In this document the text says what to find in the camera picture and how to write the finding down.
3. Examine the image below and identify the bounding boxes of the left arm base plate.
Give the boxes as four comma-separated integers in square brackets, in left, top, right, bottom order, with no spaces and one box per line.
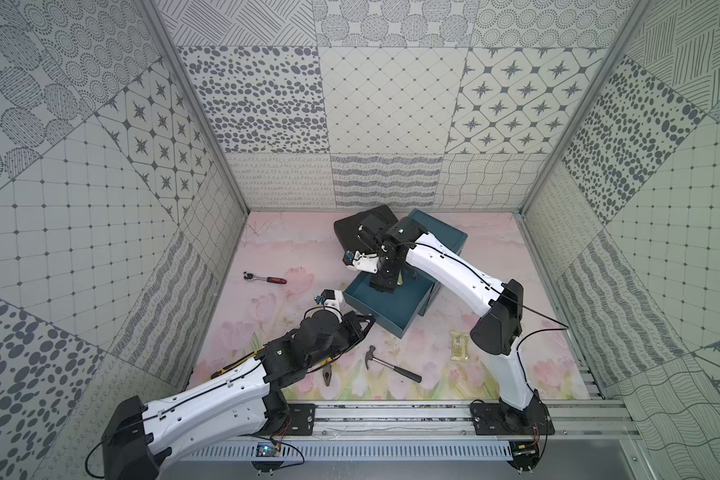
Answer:
[259,403,316,437]

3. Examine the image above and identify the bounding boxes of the teal top drawer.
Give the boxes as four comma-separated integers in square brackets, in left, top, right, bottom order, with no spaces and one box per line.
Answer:
[343,269,442,338]

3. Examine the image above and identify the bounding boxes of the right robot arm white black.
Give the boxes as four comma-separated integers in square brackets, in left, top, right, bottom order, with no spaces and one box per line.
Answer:
[346,213,551,426]

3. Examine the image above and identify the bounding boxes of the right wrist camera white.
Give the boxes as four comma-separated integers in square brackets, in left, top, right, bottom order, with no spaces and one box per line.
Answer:
[342,250,379,274]

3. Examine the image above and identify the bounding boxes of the yellow black pliers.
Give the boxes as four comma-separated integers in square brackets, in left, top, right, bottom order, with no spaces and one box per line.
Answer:
[321,358,335,386]

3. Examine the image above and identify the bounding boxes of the black plastic case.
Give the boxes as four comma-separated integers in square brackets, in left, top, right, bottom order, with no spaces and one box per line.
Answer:
[333,205,398,254]

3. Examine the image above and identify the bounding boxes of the aluminium mounting rail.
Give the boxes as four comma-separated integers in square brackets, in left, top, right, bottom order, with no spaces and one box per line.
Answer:
[155,400,637,442]

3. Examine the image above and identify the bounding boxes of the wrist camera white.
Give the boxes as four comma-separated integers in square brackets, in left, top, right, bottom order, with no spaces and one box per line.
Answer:
[315,289,344,314]
[342,250,379,274]

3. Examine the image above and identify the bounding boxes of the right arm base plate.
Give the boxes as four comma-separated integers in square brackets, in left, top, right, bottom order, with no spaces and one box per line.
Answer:
[469,397,555,436]

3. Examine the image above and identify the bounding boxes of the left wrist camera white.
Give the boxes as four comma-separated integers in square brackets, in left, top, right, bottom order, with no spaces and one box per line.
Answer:
[315,289,344,314]

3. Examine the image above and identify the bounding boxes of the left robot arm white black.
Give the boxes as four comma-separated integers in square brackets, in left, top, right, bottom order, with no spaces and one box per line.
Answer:
[94,307,375,479]

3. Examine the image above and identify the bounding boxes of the white slotted cable duct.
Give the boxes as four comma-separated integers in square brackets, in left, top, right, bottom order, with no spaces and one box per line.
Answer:
[184,439,512,462]

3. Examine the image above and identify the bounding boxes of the red handled ratchet wrench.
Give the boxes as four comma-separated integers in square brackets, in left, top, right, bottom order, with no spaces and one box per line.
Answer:
[243,271,288,285]

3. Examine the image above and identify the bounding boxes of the teal drawer cabinet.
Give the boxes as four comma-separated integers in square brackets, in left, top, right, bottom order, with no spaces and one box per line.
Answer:
[407,209,468,316]

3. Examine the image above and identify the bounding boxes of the yellow cookie packet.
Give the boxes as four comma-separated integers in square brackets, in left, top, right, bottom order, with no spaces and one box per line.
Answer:
[450,331,470,362]

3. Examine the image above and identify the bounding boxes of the black claw hammer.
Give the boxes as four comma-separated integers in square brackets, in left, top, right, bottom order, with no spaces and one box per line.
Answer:
[364,344,424,385]

